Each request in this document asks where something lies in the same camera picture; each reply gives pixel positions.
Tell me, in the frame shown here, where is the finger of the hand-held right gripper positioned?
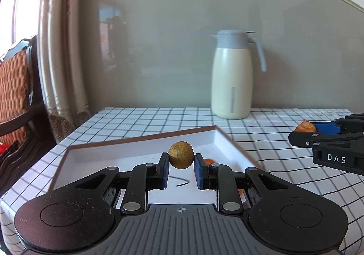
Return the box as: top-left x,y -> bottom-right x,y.
314,113 -> 364,134
288,131 -> 364,148

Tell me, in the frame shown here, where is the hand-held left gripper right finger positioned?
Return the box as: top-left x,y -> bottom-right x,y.
193,153 -> 325,214

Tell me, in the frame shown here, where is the beige lace curtain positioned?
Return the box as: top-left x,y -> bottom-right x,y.
37,0 -> 92,144

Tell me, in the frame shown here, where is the orange patterned cushion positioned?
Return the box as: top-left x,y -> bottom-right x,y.
0,50 -> 31,137

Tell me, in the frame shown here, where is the yellow-green round fruit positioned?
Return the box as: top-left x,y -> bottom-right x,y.
168,141 -> 195,170

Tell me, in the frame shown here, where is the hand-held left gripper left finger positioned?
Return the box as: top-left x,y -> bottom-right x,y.
48,153 -> 170,214

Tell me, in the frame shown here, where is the cream thermos jug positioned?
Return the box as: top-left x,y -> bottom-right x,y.
210,30 -> 268,120

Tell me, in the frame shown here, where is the white checked tablecloth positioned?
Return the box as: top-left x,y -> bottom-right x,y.
0,106 -> 364,255

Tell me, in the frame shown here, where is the wooden chair orange cushion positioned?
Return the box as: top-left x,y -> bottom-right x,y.
0,35 -> 56,196

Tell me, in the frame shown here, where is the brown cardboard box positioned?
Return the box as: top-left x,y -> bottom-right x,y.
49,126 -> 265,207

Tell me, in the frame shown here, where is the carrot piece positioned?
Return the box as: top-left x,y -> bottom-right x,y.
294,120 -> 317,133

